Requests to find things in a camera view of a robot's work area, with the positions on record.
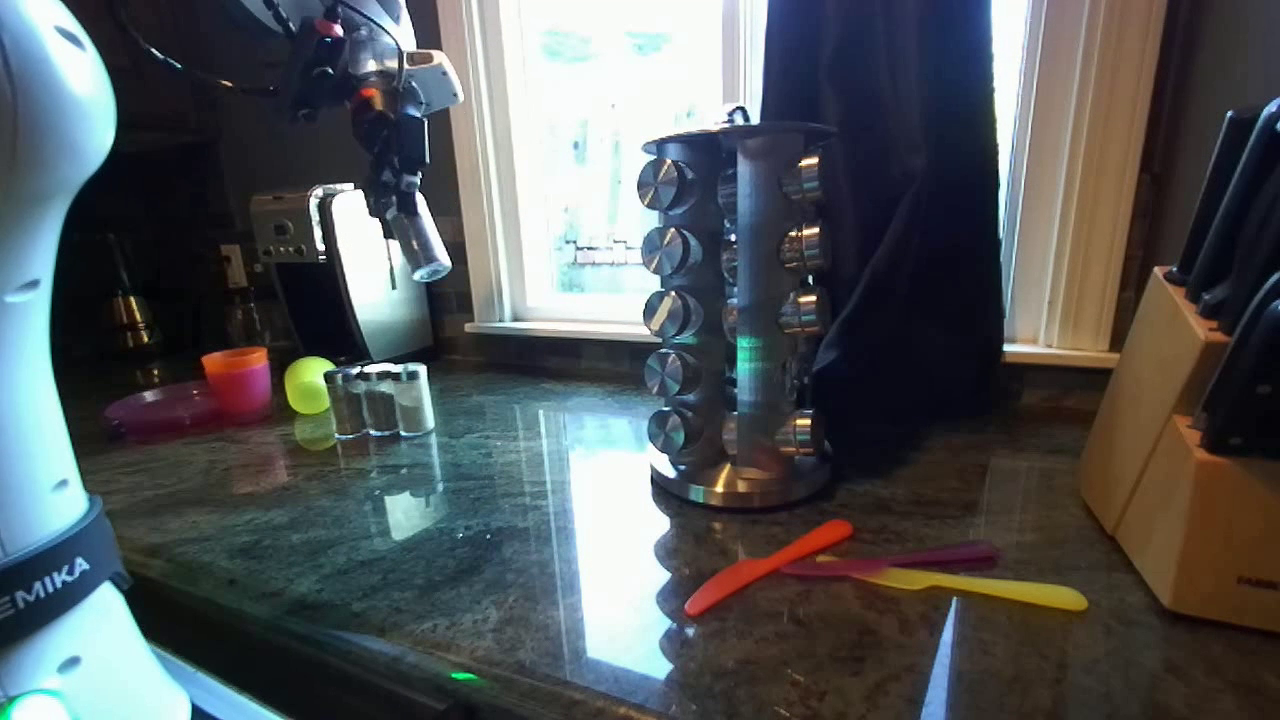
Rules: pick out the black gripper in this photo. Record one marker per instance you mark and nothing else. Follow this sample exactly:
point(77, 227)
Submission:
point(391, 126)

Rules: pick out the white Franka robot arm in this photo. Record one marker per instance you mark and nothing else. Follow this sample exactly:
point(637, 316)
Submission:
point(52, 267)

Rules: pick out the steel revolving spice rack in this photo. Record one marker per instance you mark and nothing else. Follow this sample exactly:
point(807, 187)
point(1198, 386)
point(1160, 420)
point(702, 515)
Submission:
point(754, 267)

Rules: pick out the stainless steel coffee maker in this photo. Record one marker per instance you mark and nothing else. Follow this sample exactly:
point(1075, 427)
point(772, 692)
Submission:
point(363, 284)

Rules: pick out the white framed window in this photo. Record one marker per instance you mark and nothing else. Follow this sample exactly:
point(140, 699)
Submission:
point(600, 162)

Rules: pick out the green plastic ball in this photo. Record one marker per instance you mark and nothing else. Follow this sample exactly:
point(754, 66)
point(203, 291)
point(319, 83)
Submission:
point(308, 386)

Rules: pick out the pink plastic cup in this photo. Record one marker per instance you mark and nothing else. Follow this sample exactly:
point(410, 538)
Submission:
point(238, 386)

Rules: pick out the purple plastic plate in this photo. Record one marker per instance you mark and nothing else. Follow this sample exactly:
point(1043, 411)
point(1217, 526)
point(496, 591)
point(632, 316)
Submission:
point(160, 411)

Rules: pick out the dark window curtain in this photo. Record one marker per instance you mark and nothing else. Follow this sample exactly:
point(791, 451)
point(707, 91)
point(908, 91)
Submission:
point(907, 203)

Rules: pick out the orange plastic spatula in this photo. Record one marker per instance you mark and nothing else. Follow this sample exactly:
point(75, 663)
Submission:
point(760, 569)

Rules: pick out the purple plastic spatula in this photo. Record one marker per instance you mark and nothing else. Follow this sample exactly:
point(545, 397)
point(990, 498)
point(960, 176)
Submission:
point(922, 557)

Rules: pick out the wooden knife block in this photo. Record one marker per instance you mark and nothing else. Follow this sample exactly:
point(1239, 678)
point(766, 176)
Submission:
point(1172, 504)

